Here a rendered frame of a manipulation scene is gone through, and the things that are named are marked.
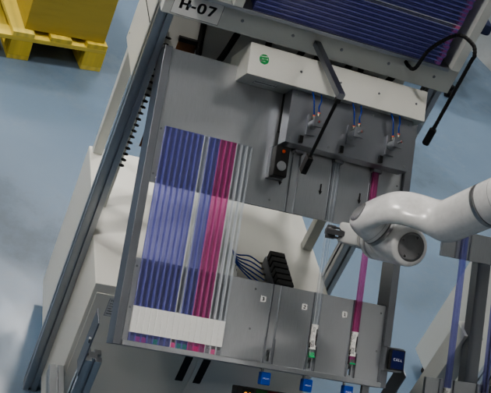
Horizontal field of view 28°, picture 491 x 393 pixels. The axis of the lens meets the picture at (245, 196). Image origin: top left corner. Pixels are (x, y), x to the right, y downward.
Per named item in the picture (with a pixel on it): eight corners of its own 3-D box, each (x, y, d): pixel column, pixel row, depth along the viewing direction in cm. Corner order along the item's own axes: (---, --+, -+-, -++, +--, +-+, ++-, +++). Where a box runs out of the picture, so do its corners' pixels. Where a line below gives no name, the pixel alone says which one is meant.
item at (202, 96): (385, 238, 254) (395, 236, 249) (143, 183, 232) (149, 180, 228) (400, 117, 260) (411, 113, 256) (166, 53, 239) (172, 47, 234)
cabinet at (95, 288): (258, 472, 303) (339, 328, 272) (34, 443, 280) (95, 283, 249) (228, 327, 355) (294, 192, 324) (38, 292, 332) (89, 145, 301)
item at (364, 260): (352, 364, 241) (355, 365, 239) (347, 363, 240) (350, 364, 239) (378, 166, 250) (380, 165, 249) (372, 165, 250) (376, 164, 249)
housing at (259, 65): (397, 132, 261) (425, 122, 248) (226, 86, 245) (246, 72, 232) (400, 104, 262) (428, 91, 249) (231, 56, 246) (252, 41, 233)
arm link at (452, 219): (443, 182, 183) (338, 231, 206) (499, 235, 188) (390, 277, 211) (455, 150, 189) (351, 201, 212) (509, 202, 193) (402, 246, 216)
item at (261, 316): (372, 381, 245) (378, 382, 242) (118, 338, 223) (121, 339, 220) (381, 306, 248) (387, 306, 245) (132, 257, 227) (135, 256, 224)
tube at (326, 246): (312, 358, 237) (314, 358, 236) (307, 356, 236) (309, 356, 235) (340, 157, 247) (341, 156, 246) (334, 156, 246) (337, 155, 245)
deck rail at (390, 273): (373, 387, 247) (385, 388, 242) (366, 386, 247) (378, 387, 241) (407, 118, 261) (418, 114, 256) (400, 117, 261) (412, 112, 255)
